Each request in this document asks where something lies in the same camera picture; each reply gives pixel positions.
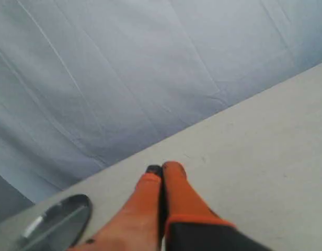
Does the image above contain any round silver metal plate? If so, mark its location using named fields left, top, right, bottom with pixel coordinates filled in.
left=14, top=194, right=93, bottom=251

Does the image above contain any white backdrop cloth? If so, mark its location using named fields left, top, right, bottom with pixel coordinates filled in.
left=0, top=0, right=322, bottom=203

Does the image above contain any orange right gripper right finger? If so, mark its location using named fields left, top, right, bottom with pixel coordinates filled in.
left=162, top=162, right=268, bottom=250

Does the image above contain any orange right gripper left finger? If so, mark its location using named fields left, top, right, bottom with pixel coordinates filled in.
left=71, top=165, right=163, bottom=250

